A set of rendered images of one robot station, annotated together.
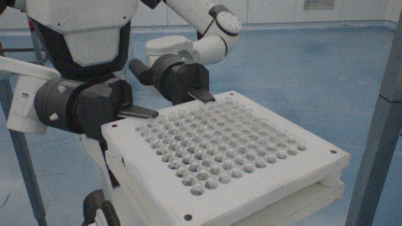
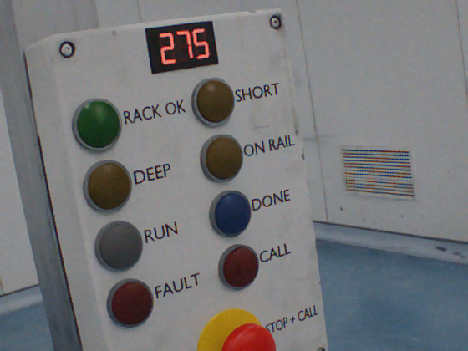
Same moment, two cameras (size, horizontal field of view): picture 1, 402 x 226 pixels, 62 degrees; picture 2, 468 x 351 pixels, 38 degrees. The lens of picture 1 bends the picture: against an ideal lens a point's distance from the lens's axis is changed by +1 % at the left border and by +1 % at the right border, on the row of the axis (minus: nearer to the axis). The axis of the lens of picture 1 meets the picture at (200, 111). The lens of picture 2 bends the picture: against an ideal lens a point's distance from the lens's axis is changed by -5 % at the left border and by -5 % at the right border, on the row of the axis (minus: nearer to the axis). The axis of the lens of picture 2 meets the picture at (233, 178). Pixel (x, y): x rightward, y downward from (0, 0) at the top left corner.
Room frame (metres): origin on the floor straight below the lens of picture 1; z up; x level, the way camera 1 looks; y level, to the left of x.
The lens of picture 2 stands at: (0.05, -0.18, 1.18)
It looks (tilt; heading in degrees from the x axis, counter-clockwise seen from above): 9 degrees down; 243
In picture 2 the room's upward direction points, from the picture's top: 9 degrees counter-clockwise
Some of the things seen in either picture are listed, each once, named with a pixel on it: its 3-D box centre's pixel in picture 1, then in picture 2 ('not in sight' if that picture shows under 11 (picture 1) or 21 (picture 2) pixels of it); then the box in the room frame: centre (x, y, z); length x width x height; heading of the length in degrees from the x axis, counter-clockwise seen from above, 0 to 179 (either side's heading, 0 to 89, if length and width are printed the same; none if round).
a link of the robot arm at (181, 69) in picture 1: (184, 85); not in sight; (0.60, 0.03, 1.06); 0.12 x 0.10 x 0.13; 25
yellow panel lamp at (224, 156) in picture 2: not in sight; (223, 158); (-0.15, -0.58, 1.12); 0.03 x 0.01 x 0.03; 6
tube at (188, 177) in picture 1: (189, 201); not in sight; (0.29, 0.01, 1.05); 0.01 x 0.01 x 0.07
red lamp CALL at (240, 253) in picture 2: not in sight; (240, 267); (-0.15, -0.58, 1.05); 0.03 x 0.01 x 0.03; 6
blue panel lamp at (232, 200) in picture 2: not in sight; (231, 213); (-0.15, -0.58, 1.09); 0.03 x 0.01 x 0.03; 6
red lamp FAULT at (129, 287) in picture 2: not in sight; (131, 303); (-0.07, -0.57, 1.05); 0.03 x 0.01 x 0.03; 6
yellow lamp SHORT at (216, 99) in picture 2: not in sight; (215, 101); (-0.15, -0.58, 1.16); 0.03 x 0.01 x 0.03; 6
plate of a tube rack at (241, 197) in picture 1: (216, 143); not in sight; (0.39, -0.02, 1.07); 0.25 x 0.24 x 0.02; 122
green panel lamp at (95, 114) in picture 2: not in sight; (98, 124); (-0.07, -0.57, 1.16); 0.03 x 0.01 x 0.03; 6
